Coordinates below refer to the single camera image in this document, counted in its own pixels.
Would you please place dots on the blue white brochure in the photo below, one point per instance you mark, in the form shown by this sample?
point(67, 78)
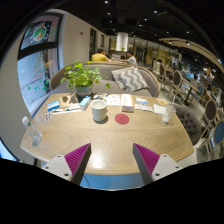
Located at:
point(142, 104)

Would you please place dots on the blue white card box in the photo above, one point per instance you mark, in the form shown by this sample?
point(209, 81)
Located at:
point(53, 105)

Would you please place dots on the blue tissue pack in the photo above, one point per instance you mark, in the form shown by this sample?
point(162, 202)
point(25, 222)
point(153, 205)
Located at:
point(85, 102)

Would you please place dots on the white ceramic cup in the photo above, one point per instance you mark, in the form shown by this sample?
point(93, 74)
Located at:
point(99, 110)

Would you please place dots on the white menu leaflet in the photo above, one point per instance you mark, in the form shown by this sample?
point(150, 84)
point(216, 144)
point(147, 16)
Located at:
point(126, 100)

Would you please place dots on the clear plastic water bottle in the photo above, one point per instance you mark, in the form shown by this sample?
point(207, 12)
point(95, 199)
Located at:
point(32, 131)

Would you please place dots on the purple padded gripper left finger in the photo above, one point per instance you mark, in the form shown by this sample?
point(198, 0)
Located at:
point(71, 166)

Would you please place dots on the green potted plant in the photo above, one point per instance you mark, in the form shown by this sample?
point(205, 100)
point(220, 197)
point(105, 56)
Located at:
point(82, 77)

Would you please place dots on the yellow small card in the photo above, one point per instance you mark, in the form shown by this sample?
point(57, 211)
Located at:
point(162, 102)

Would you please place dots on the blue backed wooden chair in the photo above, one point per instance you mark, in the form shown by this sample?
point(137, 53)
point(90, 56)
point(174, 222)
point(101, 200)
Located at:
point(211, 148)

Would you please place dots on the brown backed wooden chair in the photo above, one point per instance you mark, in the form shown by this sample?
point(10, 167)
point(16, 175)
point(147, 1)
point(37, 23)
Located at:
point(176, 84)

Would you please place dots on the clear plastic cup with straw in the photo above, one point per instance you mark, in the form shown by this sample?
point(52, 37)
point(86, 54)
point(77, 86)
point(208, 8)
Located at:
point(168, 112)

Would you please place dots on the person in yellow shirt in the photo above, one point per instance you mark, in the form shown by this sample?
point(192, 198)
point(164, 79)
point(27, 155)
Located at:
point(100, 56)

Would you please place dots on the grey chevron pillow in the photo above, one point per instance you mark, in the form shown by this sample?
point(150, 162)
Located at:
point(130, 79)

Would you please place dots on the grey curved sofa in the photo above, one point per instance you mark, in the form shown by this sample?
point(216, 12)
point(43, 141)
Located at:
point(108, 83)

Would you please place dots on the white round pillar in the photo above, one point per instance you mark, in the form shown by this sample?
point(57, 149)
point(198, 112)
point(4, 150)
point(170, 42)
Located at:
point(122, 41)

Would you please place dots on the person in white shirt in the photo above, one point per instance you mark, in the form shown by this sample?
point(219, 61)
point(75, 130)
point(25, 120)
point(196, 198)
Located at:
point(131, 59)

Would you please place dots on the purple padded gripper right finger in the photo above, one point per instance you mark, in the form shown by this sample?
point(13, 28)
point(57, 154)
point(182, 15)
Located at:
point(153, 166)

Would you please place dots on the grey tufted chair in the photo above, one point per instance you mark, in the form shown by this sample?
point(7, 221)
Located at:
point(189, 121)

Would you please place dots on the small brown booklet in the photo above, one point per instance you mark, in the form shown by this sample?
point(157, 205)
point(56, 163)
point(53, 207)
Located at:
point(127, 109)

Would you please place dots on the red round coaster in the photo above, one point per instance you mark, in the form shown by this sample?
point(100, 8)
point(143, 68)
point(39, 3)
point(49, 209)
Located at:
point(121, 119)

